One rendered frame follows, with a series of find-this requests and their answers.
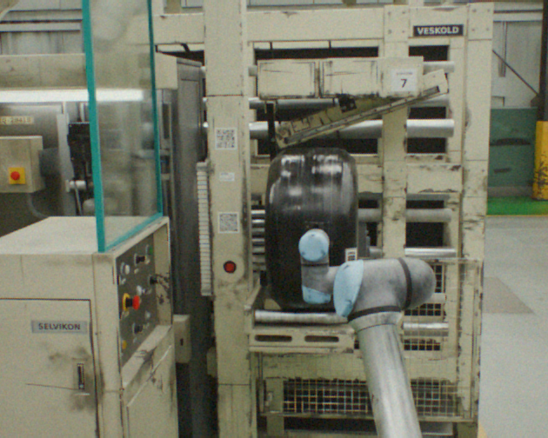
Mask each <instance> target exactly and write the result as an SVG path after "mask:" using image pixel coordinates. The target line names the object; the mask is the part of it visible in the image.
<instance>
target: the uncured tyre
mask: <svg viewBox="0 0 548 438"><path fill-rule="evenodd" d="M306 222H330V226H329V241H330V242H332V247H331V248H329V249H328V256H329V267H332V266H341V265H342V264H344V263H345V249H353V248H358V168H357V163H356V159H355V158H354V157H352V156H351V155H350V154H348V153H347V151H346V150H345V149H340V148H289V149H283V150H281V151H280V153H279V154H278V155H277V156H276V157H275V158H274V159H273V160H272V161H271V166H269V170H268V176H267V183H266V190H265V199H264V261H265V271H266V278H267V284H268V290H269V295H271V298H272V299H273V300H274V301H275V302H276V303H277V305H278V306H279V307H280V308H281V309H285V310H335V307H334V300H333V295H331V299H330V300H329V301H328V302H324V304H309V303H308V302H306V301H305V300H304V292H303V291H302V288H301V285H302V275H301V261H300V252H299V248H298V245H299V242H300V240H301V238H302V237H304V235H305V223H306Z"/></svg>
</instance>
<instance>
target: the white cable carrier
mask: <svg viewBox="0 0 548 438"><path fill-rule="evenodd" d="M197 166H209V162H205V163H202V162H200V163H197ZM197 171H200V172H197V175H198V177H197V179H198V180H200V181H197V184H200V185H198V187H197V189H200V190H199V191H198V192H197V193H198V194H200V195H198V196H197V197H198V198H199V199H198V202H199V204H198V207H199V209H198V212H200V213H198V215H199V216H200V217H199V218H198V219H199V221H200V223H199V225H201V226H200V227H199V229H201V230H200V231H199V234H201V235H200V236H199V239H201V240H200V241H199V243H201V244H200V245H199V247H200V248H201V249H200V251H201V254H200V256H202V257H201V258H200V261H201V262H200V265H202V266H201V267H200V268H201V278H202V279H201V286H202V288H201V289H213V284H212V283H213V280H212V272H211V271H212V267H211V266H212V259H211V258H212V254H211V225H210V223H211V219H210V218H211V215H210V213H211V211H210V209H211V207H210V205H211V202H209V200H210V198H209V197H208V196H210V193H208V192H210V189H208V188H209V187H210V184H209V182H210V180H209V178H210V176H209V170H197Z"/></svg>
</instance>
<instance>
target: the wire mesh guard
mask: <svg viewBox="0 0 548 438"><path fill-rule="evenodd" d="M377 259H389V258H367V257H359V258H358V260H362V261H365V260H377ZM416 259H418V260H422V261H424V262H427V264H428V262H434V275H442V294H443V275H449V281H445V282H449V295H448V296H449V301H448V302H450V282H464V289H466V288H465V282H474V295H473V309H458V285H457V294H456V296H457V301H456V303H457V309H442V300H441V309H434V296H435V295H434V293H433V309H431V310H433V315H427V302H426V315H402V316H403V317H405V316H410V317H412V316H433V323H407V324H410V325H412V324H417V325H418V324H441V329H442V324H448V330H428V331H432V337H426V326H425V337H419V326H418V337H399V338H404V339H405V338H417V339H418V344H417V345H418V350H403V351H404V352H405V351H417V352H418V356H419V351H425V358H413V359H432V361H433V359H440V364H441V359H447V365H436V366H447V368H448V366H455V371H456V366H462V373H457V374H471V386H470V387H462V380H470V379H455V377H454V379H447V375H446V379H440V373H448V372H432V371H431V372H425V368H424V372H418V367H417V372H415V373H417V378H411V366H410V378H409V379H410V384H411V379H417V392H412V393H417V398H413V399H417V403H418V399H423V398H418V393H424V400H425V393H431V399H429V400H454V401H455V400H457V399H455V394H461V404H462V394H471V399H470V400H464V401H471V403H470V407H451V408H470V412H471V419H463V416H461V414H463V413H461V409H460V413H454V409H453V413H446V409H445V413H440V414H445V416H443V415H439V409H438V415H417V418H418V421H443V422H474V412H475V387H476V360H477V334H478V283H479V261H480V259H479V258H416ZM435 262H437V263H449V264H450V268H451V263H457V264H459V263H475V270H474V274H466V273H465V265H464V274H459V273H457V274H443V264H442V274H435ZM450 275H464V281H450ZM465 275H474V281H466V280H465ZM463 303H465V301H463ZM434 310H441V323H434V316H436V315H434ZM442 310H448V323H442ZM449 310H463V311H465V310H473V316H449ZM449 317H456V323H449ZM457 317H473V323H472V324H466V325H472V330H464V323H463V330H457ZM449 324H456V330H449ZM398 330H403V331H405V330H410V331H412V330H416V329H398ZM433 331H448V334H449V331H456V338H448V339H456V340H457V339H463V346H464V339H472V345H466V346H472V350H471V351H456V346H455V351H448V345H457V344H448V342H447V344H441V337H440V344H433V338H437V337H433ZM457 331H463V338H457ZM464 331H472V338H464ZM419 338H425V344H419ZM426 338H432V344H426ZM401 344H404V345H405V344H407V343H401ZM419 345H425V350H419ZM426 345H432V358H426V351H429V350H426ZM433 345H440V351H438V352H440V358H433ZM441 345H447V351H441ZM354 350H359V356H353V353H351V356H345V353H344V356H338V353H337V356H331V353H330V356H324V357H330V362H317V358H316V362H310V356H314V355H310V352H309V355H302V352H301V355H295V352H294V355H281V352H280V355H279V356H280V387H281V376H288V381H287V382H288V388H275V382H274V388H267V367H266V388H264V378H263V351H258V375H259V415H260V416H288V417H318V418H350V420H375V418H374V414H366V411H368V410H353V405H371V404H353V391H363V390H360V384H367V383H360V378H366V377H360V371H364V369H360V364H363V363H360V350H361V349H360V345H359V349H354ZM441 352H447V358H441ZM448 352H455V365H448V359H450V358H448ZM456 352H462V359H459V360H462V365H456ZM463 352H471V359H463ZM265 356H267V354H266V351H265ZM281 356H294V362H295V356H301V368H293V369H292V370H301V375H289V362H288V375H281ZM302 356H309V362H307V363H309V368H302ZM331 357H337V362H331ZM338 357H344V369H338V364H339V363H341V362H338ZM345 357H351V363H349V364H351V369H345ZM353 357H359V363H353ZM463 360H471V365H463ZM310 363H316V368H310ZM317 363H329V364H330V376H319V377H337V382H317V370H318V369H324V368H317ZM331 363H337V369H333V370H332V371H337V376H331ZM353 364H359V369H353ZM463 366H471V373H463ZM273 370H274V351H273ZM302 370H309V375H302ZM310 370H316V382H310V376H311V375H310ZM338 371H344V376H338ZM345 371H351V383H345V377H350V376H345ZM353 371H359V377H358V378H359V383H353ZM418 373H424V378H418ZM425 373H431V385H425V379H430V378H425ZM432 373H439V379H438V380H439V385H432ZM289 376H301V381H302V376H309V382H308V383H309V389H298V390H309V395H296V380H295V381H294V382H295V395H290V396H295V401H289V389H290V388H289ZM338 377H344V390H338ZM418 379H424V385H421V387H424V392H418ZM440 380H446V385H440ZM447 380H454V393H447V387H450V386H451V385H447ZM455 380H461V387H459V388H461V393H455ZM310 383H316V389H310ZM317 383H337V390H333V391H337V396H324V398H325V397H337V403H317V390H323V391H325V390H326V389H317ZM345 384H351V390H345ZM353 384H359V390H353ZM411 385H413V384H411ZM425 387H431V392H425ZM432 387H439V399H432V393H436V392H432ZM440 387H446V393H443V394H446V399H440ZM462 388H471V392H470V393H462ZM264 389H266V398H267V389H274V401H264ZM275 389H288V401H282V400H281V408H277V409H281V411H275ZM310 390H316V395H310ZM338 391H344V396H338ZM345 391H351V396H345ZM447 394H454V399H447ZM296 396H309V401H296ZM310 396H316V409H310V410H316V413H315V412H303V403H309V406H310ZM338 397H344V410H342V411H344V413H338V404H343V403H338ZM345 397H351V404H350V405H351V410H345ZM264 402H274V411H270V413H267V412H264ZM282 403H288V406H289V403H295V408H282ZM296 403H302V408H296ZM317 404H324V405H325V404H337V413H325V412H323V413H317V410H323V411H325V410H335V409H317ZM282 409H295V412H283V411H282ZM296 409H302V412H296ZM345 411H351V414H347V413H345ZM353 411H365V414H353ZM416 413H433V412H416ZM446 414H453V416H446ZM454 414H460V416H454Z"/></svg>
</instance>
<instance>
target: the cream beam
mask: <svg viewBox="0 0 548 438"><path fill-rule="evenodd" d="M423 60H424V58H423V57H422V56H411V57H371V58H330V59H319V60H318V59H290V60H257V90H258V99H309V98H397V97H417V96H423ZM406 69H417V82H416V91H391V70H406Z"/></svg>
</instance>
